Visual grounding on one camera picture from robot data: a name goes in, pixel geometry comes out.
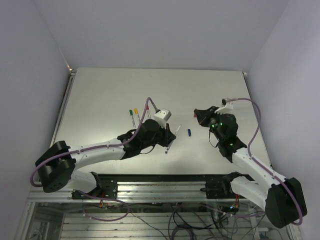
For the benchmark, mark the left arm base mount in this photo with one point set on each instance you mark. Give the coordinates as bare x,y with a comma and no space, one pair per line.
97,188

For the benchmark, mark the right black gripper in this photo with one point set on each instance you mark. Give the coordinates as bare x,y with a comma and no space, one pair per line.
201,114

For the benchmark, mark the red pen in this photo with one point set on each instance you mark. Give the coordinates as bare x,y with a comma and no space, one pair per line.
148,112

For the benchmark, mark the aluminium frame rail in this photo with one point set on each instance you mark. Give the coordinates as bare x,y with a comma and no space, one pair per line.
131,192

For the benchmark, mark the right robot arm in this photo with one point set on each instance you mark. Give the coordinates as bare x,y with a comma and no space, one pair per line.
281,198

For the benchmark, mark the yellow pen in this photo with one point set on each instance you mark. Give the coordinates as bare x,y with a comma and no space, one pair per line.
138,117

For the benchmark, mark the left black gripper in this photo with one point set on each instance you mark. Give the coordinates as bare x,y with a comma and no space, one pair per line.
168,136

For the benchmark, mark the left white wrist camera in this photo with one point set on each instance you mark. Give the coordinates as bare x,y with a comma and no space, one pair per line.
162,116

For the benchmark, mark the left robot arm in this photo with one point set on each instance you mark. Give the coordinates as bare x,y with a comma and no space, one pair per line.
59,166

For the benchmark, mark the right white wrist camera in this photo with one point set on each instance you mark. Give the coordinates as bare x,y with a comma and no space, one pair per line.
226,107

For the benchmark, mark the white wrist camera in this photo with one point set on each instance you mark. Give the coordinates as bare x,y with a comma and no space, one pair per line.
162,116
226,107

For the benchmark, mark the green pen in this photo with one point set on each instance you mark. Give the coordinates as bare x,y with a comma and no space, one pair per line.
133,122

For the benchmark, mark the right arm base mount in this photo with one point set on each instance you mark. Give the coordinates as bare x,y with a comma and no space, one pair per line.
220,186

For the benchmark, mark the yellow pen cap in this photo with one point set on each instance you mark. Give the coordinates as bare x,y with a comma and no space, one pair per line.
136,111

